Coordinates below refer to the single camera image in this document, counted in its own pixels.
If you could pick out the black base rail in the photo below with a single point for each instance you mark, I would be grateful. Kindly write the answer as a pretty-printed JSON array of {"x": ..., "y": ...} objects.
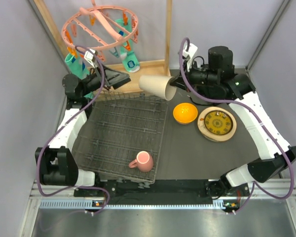
[{"x": 167, "y": 192}]

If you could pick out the pink round clothes hanger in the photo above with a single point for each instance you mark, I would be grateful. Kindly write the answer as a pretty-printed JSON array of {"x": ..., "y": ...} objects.
[{"x": 106, "y": 28}]

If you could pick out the aluminium extrusion rail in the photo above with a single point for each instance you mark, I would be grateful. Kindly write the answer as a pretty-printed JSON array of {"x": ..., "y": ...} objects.
[{"x": 96, "y": 198}]

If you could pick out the beige bird plate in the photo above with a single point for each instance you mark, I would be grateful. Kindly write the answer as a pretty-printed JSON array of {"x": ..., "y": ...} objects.
[{"x": 210, "y": 136}]

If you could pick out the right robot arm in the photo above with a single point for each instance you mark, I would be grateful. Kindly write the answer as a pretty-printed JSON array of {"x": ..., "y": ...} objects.
[{"x": 217, "y": 82}]

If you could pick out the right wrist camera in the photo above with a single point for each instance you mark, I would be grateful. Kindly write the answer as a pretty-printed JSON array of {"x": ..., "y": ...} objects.
[{"x": 188, "y": 54}]

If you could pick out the pink mug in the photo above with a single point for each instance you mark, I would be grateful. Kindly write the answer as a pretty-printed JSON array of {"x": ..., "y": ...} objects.
[{"x": 143, "y": 161}]

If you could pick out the mint green blue sock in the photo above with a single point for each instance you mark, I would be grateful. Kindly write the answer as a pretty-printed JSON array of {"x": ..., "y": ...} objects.
[{"x": 76, "y": 66}]

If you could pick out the white orange patterned bowl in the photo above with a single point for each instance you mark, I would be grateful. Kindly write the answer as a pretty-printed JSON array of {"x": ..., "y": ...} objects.
[{"x": 184, "y": 122}]

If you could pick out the yellow ribbed bowl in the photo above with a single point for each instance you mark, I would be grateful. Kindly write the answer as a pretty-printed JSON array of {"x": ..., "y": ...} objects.
[{"x": 185, "y": 112}]

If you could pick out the grey wire dish rack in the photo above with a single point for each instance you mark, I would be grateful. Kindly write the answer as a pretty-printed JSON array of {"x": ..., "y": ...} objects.
[{"x": 119, "y": 127}]

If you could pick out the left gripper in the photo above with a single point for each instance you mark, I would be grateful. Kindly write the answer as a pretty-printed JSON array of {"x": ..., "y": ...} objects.
[{"x": 115, "y": 79}]

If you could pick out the wooden stand tray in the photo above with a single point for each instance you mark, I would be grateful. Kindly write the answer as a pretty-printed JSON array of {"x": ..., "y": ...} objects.
[{"x": 154, "y": 67}]

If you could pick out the yellow patterned small plate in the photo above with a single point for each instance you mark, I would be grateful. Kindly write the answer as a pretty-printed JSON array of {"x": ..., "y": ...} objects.
[{"x": 218, "y": 122}]

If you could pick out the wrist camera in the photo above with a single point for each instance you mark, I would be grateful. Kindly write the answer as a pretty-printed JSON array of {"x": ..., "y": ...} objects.
[
  {"x": 188, "y": 54},
  {"x": 91, "y": 58}
]

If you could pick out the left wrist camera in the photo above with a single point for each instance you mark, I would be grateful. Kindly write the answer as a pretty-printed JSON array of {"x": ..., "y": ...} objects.
[{"x": 91, "y": 58}]

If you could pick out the beige tumbler cup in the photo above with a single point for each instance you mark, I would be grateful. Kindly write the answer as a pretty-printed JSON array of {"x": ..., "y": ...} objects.
[{"x": 158, "y": 86}]

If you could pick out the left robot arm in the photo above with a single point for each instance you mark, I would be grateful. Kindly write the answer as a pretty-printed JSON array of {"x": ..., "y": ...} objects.
[{"x": 55, "y": 163}]

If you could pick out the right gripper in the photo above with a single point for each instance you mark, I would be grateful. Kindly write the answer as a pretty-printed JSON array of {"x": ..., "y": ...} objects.
[{"x": 179, "y": 81}]

